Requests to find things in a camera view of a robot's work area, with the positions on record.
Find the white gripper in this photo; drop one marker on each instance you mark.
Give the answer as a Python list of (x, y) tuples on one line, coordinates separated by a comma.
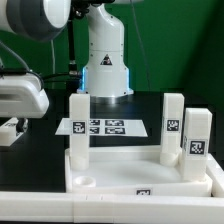
[(22, 96)]

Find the white desk top tray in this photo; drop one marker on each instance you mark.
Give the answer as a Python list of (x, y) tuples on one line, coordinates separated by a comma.
[(131, 171)]

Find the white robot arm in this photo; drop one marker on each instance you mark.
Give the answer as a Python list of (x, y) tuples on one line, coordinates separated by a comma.
[(39, 20)]

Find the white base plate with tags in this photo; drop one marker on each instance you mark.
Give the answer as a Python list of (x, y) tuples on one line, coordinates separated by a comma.
[(102, 127)]

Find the white front fence rail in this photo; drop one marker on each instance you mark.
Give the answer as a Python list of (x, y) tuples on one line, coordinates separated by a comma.
[(112, 209)]

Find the white side fence rail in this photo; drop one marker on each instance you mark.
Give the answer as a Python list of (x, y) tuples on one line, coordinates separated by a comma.
[(216, 173)]

